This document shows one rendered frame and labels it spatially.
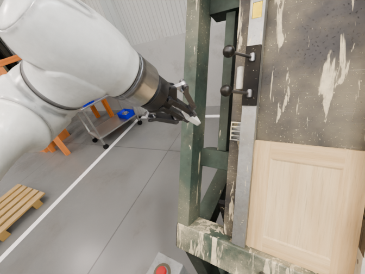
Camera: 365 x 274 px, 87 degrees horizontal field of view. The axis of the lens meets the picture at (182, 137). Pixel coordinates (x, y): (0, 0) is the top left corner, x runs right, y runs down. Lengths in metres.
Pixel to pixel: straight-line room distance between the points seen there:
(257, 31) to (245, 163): 0.45
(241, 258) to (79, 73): 0.80
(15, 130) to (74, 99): 0.08
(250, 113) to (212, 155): 0.26
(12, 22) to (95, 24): 0.08
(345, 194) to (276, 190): 0.18
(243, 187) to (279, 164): 0.15
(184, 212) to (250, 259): 0.30
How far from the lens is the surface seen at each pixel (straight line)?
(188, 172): 0.83
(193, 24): 0.88
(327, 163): 0.74
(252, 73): 0.73
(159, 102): 0.39
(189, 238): 0.95
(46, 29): 0.27
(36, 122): 0.35
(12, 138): 0.34
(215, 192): 1.15
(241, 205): 0.79
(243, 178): 0.75
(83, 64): 0.28
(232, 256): 0.89
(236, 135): 0.74
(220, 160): 0.85
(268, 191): 0.77
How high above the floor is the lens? 1.69
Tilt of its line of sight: 34 degrees down
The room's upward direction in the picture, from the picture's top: 18 degrees counter-clockwise
